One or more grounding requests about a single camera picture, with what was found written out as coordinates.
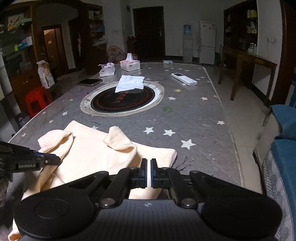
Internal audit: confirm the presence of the cream garment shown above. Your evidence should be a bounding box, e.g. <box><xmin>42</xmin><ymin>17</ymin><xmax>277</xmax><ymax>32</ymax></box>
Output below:
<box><xmin>7</xmin><ymin>120</ymin><xmax>178</xmax><ymax>241</ymax></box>

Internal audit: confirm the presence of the red plastic stool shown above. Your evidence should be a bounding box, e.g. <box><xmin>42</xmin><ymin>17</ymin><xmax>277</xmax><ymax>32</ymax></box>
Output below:
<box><xmin>25</xmin><ymin>86</ymin><xmax>52</xmax><ymax>118</ymax></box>

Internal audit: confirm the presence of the grey star-pattern table mat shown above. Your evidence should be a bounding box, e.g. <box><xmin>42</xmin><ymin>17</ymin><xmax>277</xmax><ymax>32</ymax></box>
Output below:
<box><xmin>11</xmin><ymin>63</ymin><xmax>242</xmax><ymax>185</ymax></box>

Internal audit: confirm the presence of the white paper bag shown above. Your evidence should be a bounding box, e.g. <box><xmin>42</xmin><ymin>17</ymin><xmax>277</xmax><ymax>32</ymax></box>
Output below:
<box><xmin>37</xmin><ymin>60</ymin><xmax>55</xmax><ymax>89</ymax></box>

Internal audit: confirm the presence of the round black induction cooktop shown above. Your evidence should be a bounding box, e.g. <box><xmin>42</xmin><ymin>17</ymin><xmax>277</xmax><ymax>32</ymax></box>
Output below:
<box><xmin>80</xmin><ymin>81</ymin><xmax>165</xmax><ymax>117</ymax></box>

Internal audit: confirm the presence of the white tissue sheet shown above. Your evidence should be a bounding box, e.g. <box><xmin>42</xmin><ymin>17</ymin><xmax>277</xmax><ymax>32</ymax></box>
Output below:
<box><xmin>115</xmin><ymin>75</ymin><xmax>144</xmax><ymax>93</ymax></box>

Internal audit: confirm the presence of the white remote control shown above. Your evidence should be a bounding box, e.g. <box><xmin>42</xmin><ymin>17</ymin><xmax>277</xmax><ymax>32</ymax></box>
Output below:
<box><xmin>171</xmin><ymin>73</ymin><xmax>197</xmax><ymax>86</ymax></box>

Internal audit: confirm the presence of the small white pink box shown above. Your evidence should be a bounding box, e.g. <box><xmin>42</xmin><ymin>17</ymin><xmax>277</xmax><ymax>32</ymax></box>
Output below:
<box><xmin>99</xmin><ymin>63</ymin><xmax>115</xmax><ymax>77</ymax></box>

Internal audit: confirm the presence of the pink tissue box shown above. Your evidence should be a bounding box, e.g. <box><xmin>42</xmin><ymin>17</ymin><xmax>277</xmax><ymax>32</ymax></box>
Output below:
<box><xmin>120</xmin><ymin>53</ymin><xmax>140</xmax><ymax>72</ymax></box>

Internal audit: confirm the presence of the small green packet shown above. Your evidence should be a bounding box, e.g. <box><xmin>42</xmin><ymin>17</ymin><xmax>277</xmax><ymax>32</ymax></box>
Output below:
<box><xmin>163</xmin><ymin>60</ymin><xmax>173</xmax><ymax>64</ymax></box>

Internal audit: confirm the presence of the blue sofa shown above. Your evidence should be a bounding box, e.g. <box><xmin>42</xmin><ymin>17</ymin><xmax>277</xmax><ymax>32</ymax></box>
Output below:
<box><xmin>253</xmin><ymin>104</ymin><xmax>295</xmax><ymax>240</ymax></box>

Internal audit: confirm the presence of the patterned children play tent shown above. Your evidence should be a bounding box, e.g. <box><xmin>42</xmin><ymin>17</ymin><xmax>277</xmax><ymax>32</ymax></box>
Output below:
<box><xmin>107</xmin><ymin>45</ymin><xmax>126</xmax><ymax>64</ymax></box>

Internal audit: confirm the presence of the dark wooden side table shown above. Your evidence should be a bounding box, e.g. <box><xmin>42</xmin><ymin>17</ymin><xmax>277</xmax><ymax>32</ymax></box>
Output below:
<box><xmin>218</xmin><ymin>46</ymin><xmax>277</xmax><ymax>106</ymax></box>

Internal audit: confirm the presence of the water dispenser with bottle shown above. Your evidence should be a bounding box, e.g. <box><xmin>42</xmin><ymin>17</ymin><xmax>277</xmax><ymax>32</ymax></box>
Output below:
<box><xmin>183</xmin><ymin>25</ymin><xmax>193</xmax><ymax>63</ymax></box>

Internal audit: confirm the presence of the white refrigerator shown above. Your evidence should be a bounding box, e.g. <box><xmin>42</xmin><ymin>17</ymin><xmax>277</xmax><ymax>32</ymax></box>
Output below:
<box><xmin>199</xmin><ymin>21</ymin><xmax>216</xmax><ymax>65</ymax></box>

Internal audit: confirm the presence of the dark entrance door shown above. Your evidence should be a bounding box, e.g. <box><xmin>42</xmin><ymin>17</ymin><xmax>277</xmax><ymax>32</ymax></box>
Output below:
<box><xmin>133</xmin><ymin>6</ymin><xmax>165</xmax><ymax>61</ymax></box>

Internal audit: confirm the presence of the dark display cabinet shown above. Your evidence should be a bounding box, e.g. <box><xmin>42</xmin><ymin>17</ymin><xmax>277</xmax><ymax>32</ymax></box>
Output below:
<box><xmin>223</xmin><ymin>1</ymin><xmax>258</xmax><ymax>52</ymax></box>

